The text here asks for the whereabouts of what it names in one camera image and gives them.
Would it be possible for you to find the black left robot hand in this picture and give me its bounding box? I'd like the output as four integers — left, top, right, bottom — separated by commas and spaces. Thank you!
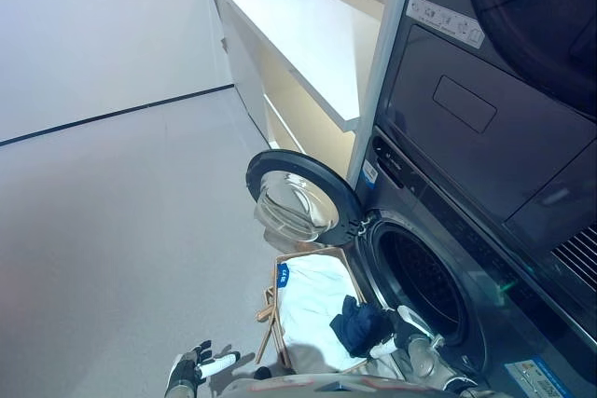
169, 340, 243, 387

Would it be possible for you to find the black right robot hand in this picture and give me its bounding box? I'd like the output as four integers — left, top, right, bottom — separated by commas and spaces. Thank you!
368, 304, 442, 362

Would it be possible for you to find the navy blue garment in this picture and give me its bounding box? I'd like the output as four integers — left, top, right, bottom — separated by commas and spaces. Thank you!
329, 295, 394, 358

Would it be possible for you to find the wooden laundry basket white liner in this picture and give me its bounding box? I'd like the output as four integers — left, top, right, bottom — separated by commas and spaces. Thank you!
254, 247, 375, 372

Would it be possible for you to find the dark grey washing machine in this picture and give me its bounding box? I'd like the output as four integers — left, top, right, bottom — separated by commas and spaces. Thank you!
348, 124, 597, 398

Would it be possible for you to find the round washing machine door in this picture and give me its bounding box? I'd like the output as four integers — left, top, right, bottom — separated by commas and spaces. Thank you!
244, 149, 368, 249

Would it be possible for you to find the white blue sticker on washer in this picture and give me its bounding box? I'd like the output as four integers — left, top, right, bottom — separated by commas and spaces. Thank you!
505, 359, 569, 398

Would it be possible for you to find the blue energy label on washer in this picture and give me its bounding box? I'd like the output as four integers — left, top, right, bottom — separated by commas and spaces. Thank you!
358, 161, 380, 190

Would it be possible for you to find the dark grey dryer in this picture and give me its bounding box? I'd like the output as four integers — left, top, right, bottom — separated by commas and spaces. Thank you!
374, 0, 597, 288

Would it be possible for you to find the white instruction sticker on dryer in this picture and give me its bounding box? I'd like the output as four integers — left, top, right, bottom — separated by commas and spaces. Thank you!
406, 0, 487, 49

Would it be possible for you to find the white counter with shelves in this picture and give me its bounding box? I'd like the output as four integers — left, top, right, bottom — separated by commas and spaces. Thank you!
204, 0, 386, 157

